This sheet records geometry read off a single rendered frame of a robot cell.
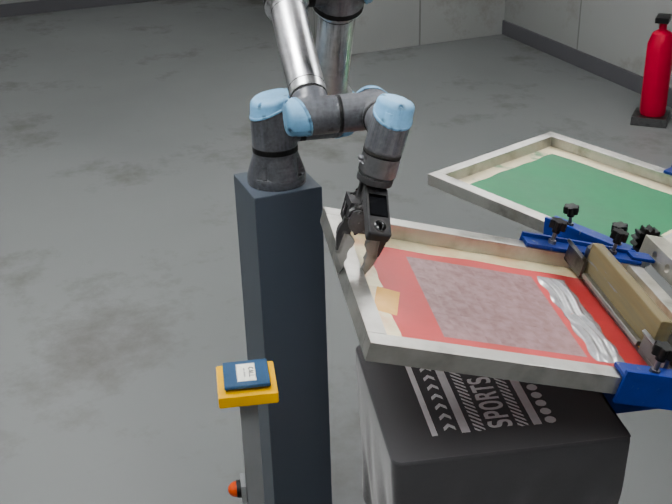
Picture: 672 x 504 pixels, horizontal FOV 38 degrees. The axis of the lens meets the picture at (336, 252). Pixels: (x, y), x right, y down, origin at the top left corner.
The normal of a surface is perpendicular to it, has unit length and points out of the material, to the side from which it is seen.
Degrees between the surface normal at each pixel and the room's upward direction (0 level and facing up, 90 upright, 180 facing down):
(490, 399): 0
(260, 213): 90
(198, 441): 0
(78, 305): 0
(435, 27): 90
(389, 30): 90
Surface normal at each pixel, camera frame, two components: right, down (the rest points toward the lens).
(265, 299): 0.38, 0.41
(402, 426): -0.02, -0.89
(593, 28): -0.92, 0.19
